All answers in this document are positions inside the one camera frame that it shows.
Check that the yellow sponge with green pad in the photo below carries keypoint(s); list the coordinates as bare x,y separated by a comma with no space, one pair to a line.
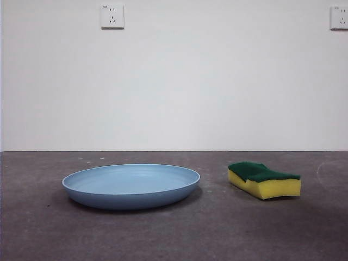
272,187

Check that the white wall socket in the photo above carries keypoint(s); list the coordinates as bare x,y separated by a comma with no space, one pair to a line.
112,15
340,17

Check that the light blue round plate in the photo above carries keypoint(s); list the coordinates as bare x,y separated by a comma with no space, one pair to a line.
130,190

